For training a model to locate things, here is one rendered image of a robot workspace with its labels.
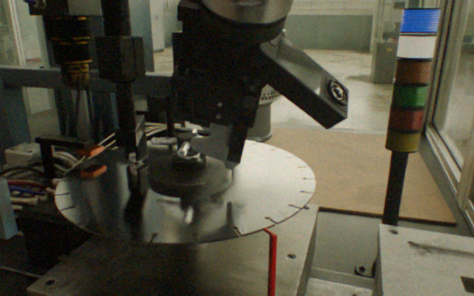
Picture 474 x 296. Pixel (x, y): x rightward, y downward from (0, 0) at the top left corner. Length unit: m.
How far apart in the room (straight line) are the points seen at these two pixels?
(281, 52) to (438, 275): 0.28
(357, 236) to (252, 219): 0.41
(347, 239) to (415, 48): 0.38
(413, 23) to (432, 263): 0.29
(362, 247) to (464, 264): 0.30
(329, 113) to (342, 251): 0.41
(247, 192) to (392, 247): 0.18
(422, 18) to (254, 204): 0.31
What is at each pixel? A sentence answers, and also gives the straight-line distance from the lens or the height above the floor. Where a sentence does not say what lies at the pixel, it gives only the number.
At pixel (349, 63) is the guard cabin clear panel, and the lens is 1.50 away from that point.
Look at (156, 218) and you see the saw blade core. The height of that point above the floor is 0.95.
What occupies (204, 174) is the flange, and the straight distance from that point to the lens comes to 0.48.
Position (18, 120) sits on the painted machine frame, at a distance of 1.01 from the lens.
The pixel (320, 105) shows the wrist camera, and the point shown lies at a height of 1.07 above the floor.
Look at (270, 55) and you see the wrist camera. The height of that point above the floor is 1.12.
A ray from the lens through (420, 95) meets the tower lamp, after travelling 0.56.
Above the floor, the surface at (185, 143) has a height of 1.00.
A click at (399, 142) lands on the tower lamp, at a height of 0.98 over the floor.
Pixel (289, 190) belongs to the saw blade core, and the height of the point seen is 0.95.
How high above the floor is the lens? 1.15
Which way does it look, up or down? 19 degrees down
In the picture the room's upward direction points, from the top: straight up
